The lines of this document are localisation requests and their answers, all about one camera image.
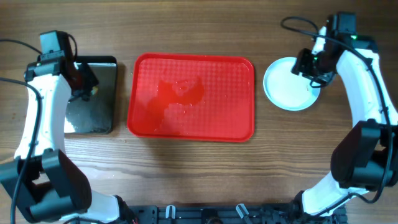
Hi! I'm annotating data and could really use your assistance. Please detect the green scrubbing sponge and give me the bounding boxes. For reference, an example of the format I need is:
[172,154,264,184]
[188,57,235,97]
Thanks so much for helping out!
[90,86,99,96]

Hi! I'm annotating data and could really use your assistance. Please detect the white plate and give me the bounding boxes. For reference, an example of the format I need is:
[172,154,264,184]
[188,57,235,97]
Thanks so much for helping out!
[263,57,320,111]

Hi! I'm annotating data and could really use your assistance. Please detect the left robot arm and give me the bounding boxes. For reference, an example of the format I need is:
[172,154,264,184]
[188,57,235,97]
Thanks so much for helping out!
[1,30,139,223]

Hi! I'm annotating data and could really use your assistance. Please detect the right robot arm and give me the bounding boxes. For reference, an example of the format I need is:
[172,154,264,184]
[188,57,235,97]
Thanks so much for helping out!
[288,12,397,220]

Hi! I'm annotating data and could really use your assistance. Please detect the black metal tray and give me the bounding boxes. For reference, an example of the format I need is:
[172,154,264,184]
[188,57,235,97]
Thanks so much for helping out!
[64,56,118,134]

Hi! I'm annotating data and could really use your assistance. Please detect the red plastic tray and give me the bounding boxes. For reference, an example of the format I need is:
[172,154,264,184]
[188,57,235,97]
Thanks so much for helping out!
[126,53,255,142]

